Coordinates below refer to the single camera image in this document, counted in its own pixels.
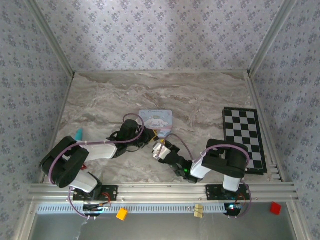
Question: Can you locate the black and white chessboard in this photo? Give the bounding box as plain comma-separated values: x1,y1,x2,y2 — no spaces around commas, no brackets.
221,106,268,176

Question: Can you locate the orange block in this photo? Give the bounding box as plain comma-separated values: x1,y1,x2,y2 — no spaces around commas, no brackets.
115,208,129,222

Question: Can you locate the red block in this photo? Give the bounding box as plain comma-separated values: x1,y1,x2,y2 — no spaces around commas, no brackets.
269,201,283,216

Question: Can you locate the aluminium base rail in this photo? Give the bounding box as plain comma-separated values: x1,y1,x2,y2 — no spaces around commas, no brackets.
26,183,300,203

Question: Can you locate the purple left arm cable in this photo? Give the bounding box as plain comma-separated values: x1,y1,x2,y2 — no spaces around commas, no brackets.
48,113,146,219

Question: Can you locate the grey slotted cable duct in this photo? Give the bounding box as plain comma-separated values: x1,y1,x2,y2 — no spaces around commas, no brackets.
36,202,230,215

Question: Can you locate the aluminium side rail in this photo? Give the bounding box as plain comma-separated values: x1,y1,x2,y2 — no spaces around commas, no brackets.
245,74,286,183

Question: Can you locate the aluminium frame post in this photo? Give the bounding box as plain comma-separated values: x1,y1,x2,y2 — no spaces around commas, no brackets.
246,0,300,76

